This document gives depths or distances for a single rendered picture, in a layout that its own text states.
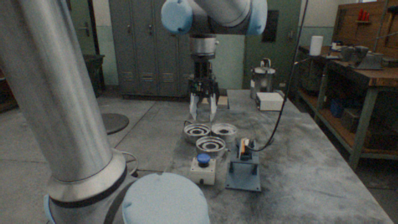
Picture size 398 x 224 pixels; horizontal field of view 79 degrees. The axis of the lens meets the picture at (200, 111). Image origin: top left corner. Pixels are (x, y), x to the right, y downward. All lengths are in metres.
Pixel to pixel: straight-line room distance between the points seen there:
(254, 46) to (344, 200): 3.10
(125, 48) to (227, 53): 1.59
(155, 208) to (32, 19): 0.25
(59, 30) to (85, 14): 4.35
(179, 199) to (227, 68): 3.78
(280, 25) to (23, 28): 3.54
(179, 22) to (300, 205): 0.55
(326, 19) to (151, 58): 2.65
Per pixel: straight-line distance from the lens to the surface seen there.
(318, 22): 4.21
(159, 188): 0.37
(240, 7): 0.45
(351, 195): 0.82
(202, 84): 0.68
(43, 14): 0.30
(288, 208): 0.71
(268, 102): 1.61
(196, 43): 0.66
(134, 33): 3.78
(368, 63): 2.40
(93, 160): 0.37
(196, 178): 0.73
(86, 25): 4.65
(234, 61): 4.06
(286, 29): 3.74
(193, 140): 0.93
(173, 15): 0.55
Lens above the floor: 1.26
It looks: 22 degrees down
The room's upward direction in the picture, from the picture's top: straight up
